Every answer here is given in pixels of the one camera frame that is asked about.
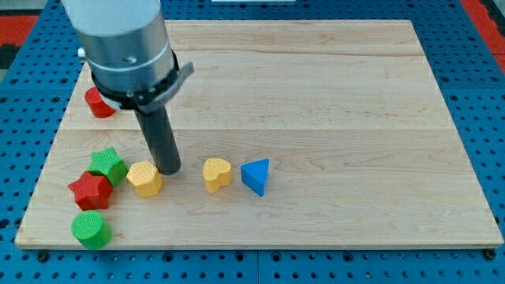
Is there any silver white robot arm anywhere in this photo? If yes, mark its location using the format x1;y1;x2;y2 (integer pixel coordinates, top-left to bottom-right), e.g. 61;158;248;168
62;0;194;114

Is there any red block behind arm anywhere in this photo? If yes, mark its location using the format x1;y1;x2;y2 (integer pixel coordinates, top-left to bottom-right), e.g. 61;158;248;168
84;87;115;118

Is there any yellow heart block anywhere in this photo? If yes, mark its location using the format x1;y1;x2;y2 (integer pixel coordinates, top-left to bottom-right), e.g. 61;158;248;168
202;158;233;193

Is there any yellow hexagon block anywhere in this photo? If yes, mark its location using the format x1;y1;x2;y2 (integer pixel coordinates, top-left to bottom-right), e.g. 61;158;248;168
126;161;163;197

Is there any blue triangle block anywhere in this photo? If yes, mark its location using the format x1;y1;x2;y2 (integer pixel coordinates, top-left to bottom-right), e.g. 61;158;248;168
241;159;270;196

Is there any light wooden board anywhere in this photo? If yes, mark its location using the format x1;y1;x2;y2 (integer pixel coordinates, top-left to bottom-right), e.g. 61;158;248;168
14;19;505;251

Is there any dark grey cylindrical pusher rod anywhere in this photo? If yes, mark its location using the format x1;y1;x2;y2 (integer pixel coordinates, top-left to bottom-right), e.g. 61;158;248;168
134;106;181;175

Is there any green star block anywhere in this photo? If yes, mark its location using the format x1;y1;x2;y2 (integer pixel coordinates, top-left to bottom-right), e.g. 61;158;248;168
88;147;128;188

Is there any red star block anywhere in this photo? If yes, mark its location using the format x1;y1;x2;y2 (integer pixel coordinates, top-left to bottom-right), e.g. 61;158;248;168
68;171;113;211

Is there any green cylinder block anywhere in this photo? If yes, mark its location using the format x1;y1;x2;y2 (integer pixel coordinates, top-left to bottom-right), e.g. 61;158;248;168
71;210;112;250

